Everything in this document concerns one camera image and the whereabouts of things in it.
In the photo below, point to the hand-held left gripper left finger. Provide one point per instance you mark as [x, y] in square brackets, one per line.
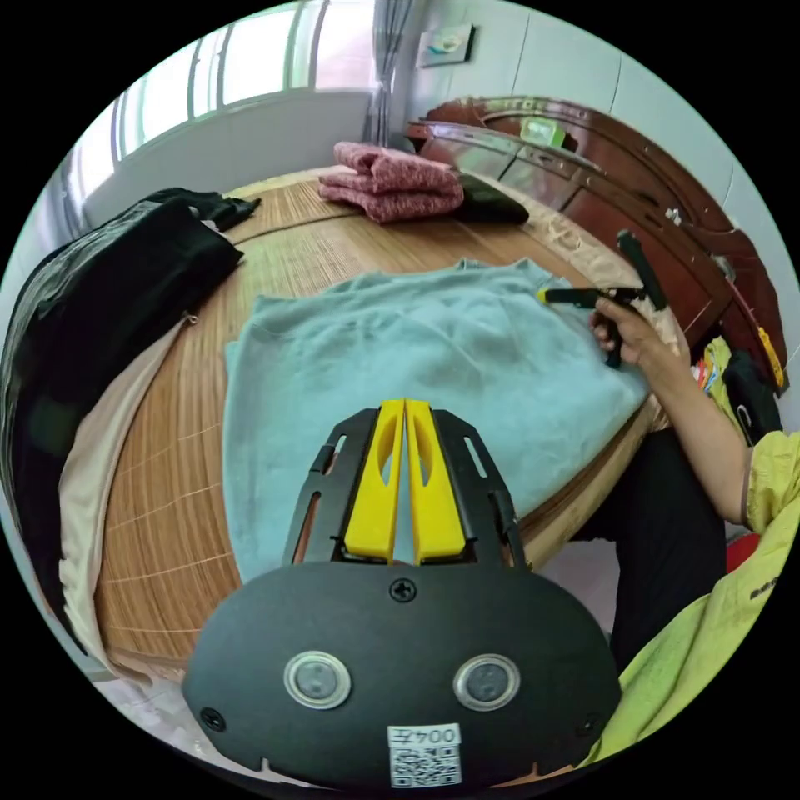
[374, 494]

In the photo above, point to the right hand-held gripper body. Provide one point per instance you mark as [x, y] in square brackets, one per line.
[594, 297]

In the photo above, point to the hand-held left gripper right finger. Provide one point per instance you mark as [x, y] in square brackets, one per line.
[435, 500]

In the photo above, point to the cyan long-sleeve shirt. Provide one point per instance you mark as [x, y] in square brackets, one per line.
[437, 337]

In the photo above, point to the person's right forearm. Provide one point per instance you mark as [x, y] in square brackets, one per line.
[700, 431]

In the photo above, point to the person's right hand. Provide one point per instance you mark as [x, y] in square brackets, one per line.
[634, 334]

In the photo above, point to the small green box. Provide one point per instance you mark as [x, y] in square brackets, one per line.
[541, 131]

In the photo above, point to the pile of folded clothes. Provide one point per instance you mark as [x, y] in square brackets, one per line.
[394, 184]

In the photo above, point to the person's body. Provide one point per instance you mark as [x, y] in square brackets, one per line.
[675, 562]

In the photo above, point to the grey curtain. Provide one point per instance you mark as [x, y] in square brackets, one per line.
[387, 69]

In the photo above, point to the window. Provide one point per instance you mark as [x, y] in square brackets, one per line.
[250, 69]

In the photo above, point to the framed wall picture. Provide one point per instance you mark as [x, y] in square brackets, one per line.
[447, 45]

